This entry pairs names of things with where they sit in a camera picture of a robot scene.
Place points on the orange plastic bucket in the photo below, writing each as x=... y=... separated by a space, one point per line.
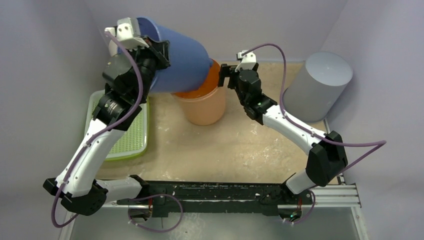
x=206 y=105

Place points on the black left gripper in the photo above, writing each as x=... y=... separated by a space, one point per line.
x=158 y=50

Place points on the aluminium frame rail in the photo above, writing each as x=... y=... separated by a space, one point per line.
x=344 y=195

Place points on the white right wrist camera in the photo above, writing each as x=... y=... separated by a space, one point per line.
x=247 y=61

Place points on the blue plastic bucket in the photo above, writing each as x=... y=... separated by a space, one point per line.
x=189 y=60

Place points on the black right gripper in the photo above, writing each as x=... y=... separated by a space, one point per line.
x=230 y=78

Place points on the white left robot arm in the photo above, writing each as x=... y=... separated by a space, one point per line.
x=77 y=183

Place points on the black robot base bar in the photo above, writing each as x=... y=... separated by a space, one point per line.
x=283 y=211

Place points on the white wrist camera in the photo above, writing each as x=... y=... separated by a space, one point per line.
x=128 y=33
x=247 y=61

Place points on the pale green perforated basket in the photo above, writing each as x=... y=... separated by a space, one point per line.
x=134 y=142

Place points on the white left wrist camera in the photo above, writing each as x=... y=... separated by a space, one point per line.
x=128 y=33

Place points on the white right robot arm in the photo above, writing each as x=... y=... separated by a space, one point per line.
x=326 y=157

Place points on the large grey plastic bucket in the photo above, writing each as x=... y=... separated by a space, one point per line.
x=317 y=86

